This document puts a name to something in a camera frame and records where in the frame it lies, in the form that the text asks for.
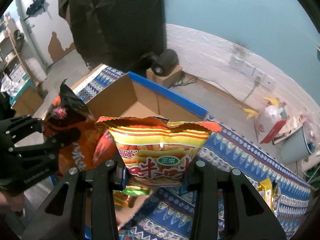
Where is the grey plug cable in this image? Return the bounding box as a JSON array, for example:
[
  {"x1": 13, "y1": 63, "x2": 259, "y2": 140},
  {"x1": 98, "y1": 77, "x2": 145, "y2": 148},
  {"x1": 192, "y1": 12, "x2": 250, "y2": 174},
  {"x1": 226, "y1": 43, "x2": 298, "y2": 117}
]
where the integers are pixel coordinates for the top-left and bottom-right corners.
[{"x1": 241, "y1": 76, "x2": 262, "y2": 109}]

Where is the clear plastic bin bag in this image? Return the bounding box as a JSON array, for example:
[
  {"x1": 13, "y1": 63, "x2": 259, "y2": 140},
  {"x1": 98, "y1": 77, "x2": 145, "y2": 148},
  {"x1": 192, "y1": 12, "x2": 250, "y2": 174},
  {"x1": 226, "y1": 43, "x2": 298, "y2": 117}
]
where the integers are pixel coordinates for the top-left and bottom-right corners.
[{"x1": 304, "y1": 116, "x2": 320, "y2": 153}]

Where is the white peeling door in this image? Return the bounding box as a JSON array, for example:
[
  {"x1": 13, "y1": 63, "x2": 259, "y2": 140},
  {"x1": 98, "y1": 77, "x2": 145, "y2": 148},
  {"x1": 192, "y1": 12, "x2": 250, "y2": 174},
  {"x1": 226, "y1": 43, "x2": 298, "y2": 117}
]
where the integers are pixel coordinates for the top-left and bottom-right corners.
[{"x1": 15, "y1": 0, "x2": 75, "y2": 68}]

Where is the blue patterned mat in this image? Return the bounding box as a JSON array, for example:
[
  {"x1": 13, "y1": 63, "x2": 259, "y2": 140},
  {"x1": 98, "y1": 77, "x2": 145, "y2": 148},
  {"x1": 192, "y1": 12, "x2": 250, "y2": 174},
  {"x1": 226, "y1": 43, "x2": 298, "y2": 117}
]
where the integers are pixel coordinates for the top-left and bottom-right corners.
[{"x1": 71, "y1": 64, "x2": 312, "y2": 240}]

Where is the yellow striped snack packet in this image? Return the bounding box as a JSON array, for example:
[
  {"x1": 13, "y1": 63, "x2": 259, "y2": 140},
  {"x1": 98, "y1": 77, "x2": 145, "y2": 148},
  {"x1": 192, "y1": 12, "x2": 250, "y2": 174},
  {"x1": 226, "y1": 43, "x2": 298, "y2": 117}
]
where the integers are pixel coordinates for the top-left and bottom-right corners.
[{"x1": 95, "y1": 116, "x2": 222, "y2": 188}]

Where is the orange black snack packet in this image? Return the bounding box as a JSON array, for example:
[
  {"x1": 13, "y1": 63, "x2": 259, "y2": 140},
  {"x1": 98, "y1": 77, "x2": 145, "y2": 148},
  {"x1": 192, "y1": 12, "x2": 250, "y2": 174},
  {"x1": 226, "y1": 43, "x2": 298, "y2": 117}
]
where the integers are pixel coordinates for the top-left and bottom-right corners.
[{"x1": 41, "y1": 79, "x2": 118, "y2": 177}]

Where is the yellow plastic piece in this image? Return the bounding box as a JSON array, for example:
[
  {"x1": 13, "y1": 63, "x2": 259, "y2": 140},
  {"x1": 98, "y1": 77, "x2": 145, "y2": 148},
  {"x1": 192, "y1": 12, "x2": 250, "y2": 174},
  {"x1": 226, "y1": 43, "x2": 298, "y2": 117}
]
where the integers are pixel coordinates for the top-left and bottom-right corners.
[{"x1": 262, "y1": 95, "x2": 282, "y2": 108}]

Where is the black hanging garment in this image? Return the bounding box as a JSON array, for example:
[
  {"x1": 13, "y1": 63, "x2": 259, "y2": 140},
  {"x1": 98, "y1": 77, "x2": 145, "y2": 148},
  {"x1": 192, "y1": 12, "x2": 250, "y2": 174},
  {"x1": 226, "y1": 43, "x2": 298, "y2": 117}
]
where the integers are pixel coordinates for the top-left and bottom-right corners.
[{"x1": 58, "y1": 0, "x2": 167, "y2": 77}]

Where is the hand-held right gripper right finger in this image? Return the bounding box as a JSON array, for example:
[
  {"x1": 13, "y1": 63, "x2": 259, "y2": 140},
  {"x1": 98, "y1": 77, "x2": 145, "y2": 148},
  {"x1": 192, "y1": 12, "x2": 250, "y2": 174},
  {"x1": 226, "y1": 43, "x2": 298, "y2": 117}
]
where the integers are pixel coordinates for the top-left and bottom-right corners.
[{"x1": 179, "y1": 159, "x2": 287, "y2": 240}]

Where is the person's left hand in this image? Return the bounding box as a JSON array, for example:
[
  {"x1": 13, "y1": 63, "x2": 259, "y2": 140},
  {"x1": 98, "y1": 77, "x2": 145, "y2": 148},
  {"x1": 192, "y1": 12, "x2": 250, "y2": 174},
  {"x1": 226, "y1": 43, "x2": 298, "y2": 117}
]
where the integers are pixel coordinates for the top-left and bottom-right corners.
[{"x1": 0, "y1": 191, "x2": 25, "y2": 217}]

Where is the blue cardboard box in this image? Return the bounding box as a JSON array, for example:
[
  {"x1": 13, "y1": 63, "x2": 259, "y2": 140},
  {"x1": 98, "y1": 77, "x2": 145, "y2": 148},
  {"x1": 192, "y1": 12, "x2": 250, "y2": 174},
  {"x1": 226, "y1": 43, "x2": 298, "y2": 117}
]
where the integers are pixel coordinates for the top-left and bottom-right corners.
[{"x1": 50, "y1": 71, "x2": 209, "y2": 240}]

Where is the red carton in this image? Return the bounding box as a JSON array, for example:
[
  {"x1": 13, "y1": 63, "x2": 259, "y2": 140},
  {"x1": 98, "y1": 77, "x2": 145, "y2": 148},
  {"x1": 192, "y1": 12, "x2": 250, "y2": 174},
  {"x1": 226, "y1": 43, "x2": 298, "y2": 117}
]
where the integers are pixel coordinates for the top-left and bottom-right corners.
[{"x1": 254, "y1": 116, "x2": 288, "y2": 144}]

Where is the black cylindrical speaker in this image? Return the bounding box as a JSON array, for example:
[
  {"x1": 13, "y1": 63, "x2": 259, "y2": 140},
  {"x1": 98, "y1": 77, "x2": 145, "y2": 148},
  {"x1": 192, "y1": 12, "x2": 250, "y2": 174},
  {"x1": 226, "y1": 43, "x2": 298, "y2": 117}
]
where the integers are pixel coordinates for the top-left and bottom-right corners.
[{"x1": 150, "y1": 49, "x2": 179, "y2": 77}]

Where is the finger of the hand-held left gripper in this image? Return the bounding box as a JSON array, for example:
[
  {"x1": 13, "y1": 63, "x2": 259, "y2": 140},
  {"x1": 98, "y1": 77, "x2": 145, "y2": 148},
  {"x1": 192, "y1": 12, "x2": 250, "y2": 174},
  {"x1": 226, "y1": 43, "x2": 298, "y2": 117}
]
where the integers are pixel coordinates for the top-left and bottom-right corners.
[
  {"x1": 7, "y1": 127, "x2": 82, "y2": 162},
  {"x1": 0, "y1": 114, "x2": 45, "y2": 145}
]

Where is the white plastic appliance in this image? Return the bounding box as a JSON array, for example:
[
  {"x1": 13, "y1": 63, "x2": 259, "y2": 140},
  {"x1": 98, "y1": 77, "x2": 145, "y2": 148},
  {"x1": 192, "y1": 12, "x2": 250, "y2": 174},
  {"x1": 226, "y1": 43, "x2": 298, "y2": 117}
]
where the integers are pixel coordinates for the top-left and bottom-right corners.
[{"x1": 300, "y1": 156, "x2": 320, "y2": 172}]

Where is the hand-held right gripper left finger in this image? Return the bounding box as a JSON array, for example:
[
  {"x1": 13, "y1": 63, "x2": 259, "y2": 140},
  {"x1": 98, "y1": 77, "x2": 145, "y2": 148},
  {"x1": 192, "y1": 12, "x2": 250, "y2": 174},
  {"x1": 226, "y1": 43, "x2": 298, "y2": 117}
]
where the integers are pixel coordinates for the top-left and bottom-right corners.
[{"x1": 21, "y1": 152, "x2": 129, "y2": 240}]

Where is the banana peel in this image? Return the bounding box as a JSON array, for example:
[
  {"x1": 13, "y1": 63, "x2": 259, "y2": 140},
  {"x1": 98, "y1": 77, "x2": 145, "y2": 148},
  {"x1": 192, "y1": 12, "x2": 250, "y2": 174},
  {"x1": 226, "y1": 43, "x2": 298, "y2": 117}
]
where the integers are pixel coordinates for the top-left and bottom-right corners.
[{"x1": 241, "y1": 107, "x2": 259, "y2": 120}]

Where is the green snack packet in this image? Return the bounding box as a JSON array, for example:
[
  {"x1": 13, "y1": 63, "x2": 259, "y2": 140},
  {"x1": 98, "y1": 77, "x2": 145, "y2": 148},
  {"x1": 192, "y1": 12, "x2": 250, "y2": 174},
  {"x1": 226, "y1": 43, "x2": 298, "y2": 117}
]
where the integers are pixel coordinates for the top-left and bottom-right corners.
[{"x1": 122, "y1": 186, "x2": 152, "y2": 197}]

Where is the white wall socket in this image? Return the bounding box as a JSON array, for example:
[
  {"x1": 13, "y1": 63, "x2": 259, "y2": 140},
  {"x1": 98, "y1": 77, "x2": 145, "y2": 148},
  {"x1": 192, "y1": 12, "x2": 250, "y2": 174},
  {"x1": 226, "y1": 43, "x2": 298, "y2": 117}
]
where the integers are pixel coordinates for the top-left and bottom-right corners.
[
  {"x1": 240, "y1": 61, "x2": 256, "y2": 75},
  {"x1": 264, "y1": 74, "x2": 277, "y2": 87},
  {"x1": 253, "y1": 67, "x2": 266, "y2": 82},
  {"x1": 229, "y1": 55, "x2": 243, "y2": 69}
]

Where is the white paper carton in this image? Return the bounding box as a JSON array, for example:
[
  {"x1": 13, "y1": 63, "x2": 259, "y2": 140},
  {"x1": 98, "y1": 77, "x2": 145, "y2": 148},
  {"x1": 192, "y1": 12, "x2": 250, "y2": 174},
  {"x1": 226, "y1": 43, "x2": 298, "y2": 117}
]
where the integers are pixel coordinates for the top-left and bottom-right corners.
[{"x1": 272, "y1": 112, "x2": 308, "y2": 144}]

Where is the black folded umbrella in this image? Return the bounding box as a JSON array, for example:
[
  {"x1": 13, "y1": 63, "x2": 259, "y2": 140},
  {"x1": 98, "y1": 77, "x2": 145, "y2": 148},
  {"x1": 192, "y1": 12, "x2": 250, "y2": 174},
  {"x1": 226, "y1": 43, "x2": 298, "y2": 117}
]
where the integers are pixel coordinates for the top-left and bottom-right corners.
[{"x1": 24, "y1": 0, "x2": 47, "y2": 22}]

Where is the light blue trash bin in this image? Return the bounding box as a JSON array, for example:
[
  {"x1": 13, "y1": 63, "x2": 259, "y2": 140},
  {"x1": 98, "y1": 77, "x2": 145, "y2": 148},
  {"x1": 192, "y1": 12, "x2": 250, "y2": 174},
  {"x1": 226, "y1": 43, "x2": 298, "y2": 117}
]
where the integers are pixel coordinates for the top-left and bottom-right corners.
[{"x1": 280, "y1": 122, "x2": 317, "y2": 164}]

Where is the black floor cable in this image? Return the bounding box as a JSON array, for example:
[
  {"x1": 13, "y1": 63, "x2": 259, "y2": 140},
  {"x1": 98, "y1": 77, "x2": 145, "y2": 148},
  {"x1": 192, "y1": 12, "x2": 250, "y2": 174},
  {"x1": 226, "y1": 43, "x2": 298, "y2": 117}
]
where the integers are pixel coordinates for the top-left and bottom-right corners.
[{"x1": 170, "y1": 76, "x2": 198, "y2": 89}]

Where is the wooden storage rack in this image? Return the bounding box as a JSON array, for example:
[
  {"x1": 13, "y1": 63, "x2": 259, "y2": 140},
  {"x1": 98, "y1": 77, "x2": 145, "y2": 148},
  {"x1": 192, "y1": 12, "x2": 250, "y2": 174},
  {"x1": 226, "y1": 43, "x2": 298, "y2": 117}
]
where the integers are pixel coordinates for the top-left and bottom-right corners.
[{"x1": 0, "y1": 12, "x2": 48, "y2": 110}]

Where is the large brown cardboard box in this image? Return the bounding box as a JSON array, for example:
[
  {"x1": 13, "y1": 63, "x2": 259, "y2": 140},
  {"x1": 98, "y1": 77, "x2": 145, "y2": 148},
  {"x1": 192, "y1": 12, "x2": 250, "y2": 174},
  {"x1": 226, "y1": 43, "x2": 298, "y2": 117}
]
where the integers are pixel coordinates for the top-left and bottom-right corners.
[{"x1": 12, "y1": 87, "x2": 44, "y2": 117}]

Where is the shiny gold snack packet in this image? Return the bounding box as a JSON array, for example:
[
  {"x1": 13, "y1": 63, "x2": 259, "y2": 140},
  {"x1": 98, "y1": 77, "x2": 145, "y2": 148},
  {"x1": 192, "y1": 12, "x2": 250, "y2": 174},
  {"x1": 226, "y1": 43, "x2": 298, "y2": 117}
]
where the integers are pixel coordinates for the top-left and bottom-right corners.
[{"x1": 113, "y1": 190, "x2": 137, "y2": 208}]

